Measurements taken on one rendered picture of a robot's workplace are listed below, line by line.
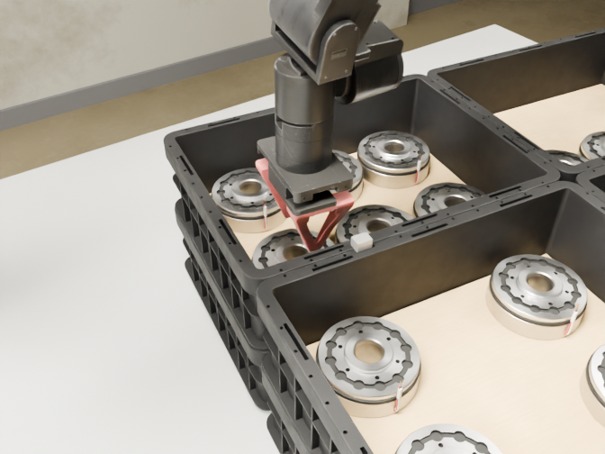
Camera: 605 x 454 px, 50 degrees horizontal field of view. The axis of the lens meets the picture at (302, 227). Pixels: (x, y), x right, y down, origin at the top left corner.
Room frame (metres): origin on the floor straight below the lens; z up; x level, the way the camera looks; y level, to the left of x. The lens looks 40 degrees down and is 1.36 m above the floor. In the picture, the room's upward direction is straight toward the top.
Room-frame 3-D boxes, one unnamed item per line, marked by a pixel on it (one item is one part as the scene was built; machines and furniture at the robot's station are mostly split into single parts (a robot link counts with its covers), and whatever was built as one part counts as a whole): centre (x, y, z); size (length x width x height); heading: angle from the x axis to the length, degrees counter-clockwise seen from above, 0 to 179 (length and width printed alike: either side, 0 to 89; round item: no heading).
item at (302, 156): (0.55, 0.00, 1.02); 0.10 x 0.07 x 0.07; 25
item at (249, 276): (0.66, -0.06, 0.92); 0.40 x 0.30 x 0.02; 116
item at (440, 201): (0.64, -0.19, 0.86); 0.05 x 0.05 x 0.01
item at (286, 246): (0.55, 0.01, 0.86); 0.05 x 0.05 x 0.01
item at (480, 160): (0.66, -0.06, 0.87); 0.40 x 0.30 x 0.11; 116
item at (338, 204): (0.53, -0.01, 0.94); 0.07 x 0.07 x 0.09; 25
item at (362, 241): (0.49, -0.06, 0.94); 0.02 x 0.01 x 0.01; 116
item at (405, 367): (0.41, -0.07, 0.86); 0.10 x 0.10 x 0.01
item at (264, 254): (0.55, 0.01, 0.86); 0.10 x 0.10 x 0.01
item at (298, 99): (0.55, -0.01, 1.08); 0.07 x 0.06 x 0.07; 124
